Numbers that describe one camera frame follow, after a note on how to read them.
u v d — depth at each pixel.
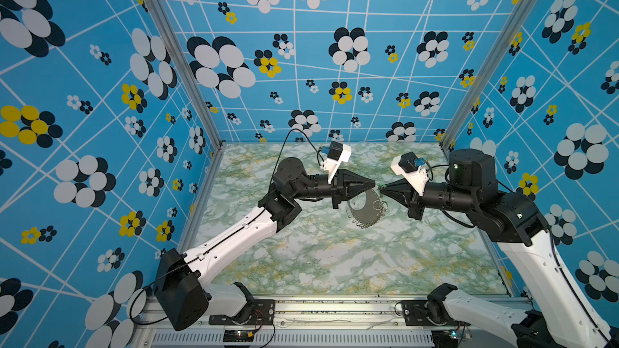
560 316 0.36
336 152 0.50
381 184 0.57
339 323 0.73
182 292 0.39
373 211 0.57
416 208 0.49
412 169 0.46
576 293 0.36
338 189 0.51
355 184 0.57
